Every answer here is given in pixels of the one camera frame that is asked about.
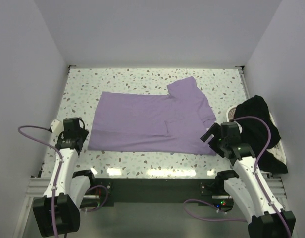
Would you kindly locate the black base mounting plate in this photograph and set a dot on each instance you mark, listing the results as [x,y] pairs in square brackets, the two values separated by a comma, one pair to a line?
[157,190]

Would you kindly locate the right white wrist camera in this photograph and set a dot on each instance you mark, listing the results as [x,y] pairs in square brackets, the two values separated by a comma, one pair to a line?
[239,126]

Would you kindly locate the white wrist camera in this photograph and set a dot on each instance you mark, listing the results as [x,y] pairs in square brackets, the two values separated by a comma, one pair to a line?
[239,126]
[56,127]

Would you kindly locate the purple t shirt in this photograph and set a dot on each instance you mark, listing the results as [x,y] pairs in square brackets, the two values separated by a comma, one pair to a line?
[154,123]

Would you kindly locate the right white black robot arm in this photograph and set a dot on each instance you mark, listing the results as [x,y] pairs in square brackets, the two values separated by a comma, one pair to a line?
[265,215]

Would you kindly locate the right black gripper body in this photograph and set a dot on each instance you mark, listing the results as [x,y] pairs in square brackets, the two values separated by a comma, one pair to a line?
[222,142]

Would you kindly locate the black t shirt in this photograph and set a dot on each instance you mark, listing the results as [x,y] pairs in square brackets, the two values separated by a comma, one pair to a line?
[258,129]

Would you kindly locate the white laundry basket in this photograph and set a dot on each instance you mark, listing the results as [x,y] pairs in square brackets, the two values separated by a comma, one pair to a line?
[277,151]

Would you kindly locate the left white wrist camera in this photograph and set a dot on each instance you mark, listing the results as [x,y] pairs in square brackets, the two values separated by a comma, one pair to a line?
[56,127]

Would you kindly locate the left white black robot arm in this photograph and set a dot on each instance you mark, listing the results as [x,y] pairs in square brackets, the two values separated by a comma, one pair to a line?
[58,210]

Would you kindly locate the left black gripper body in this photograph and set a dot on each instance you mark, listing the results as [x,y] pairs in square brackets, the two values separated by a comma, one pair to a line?
[83,134]

